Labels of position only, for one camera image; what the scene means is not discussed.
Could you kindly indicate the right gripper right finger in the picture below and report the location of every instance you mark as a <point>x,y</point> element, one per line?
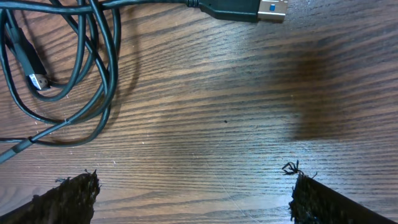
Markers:
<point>315,203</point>

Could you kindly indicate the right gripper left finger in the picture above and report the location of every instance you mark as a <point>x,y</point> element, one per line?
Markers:
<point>71,202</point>

